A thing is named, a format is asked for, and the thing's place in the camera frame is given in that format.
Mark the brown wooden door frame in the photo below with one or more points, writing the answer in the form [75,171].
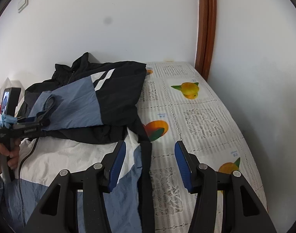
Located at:
[207,18]

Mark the white wall switch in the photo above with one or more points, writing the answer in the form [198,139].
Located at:
[22,5]

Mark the person's left hand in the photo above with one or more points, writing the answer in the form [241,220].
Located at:
[13,155]

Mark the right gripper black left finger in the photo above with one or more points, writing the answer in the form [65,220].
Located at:
[57,209]

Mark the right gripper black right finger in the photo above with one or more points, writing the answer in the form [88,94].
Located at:
[242,209]

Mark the fruit print bed sheet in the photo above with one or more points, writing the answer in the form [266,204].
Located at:
[176,103]

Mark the black white blue jacket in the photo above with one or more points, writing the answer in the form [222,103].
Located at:
[98,108]

